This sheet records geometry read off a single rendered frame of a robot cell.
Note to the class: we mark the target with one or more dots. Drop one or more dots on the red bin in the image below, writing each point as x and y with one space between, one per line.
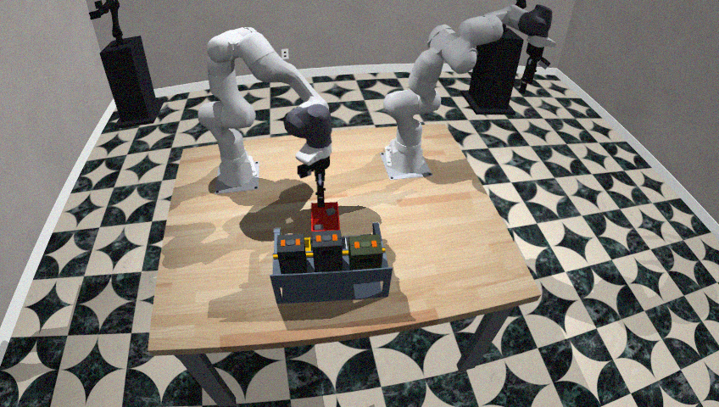
319 216

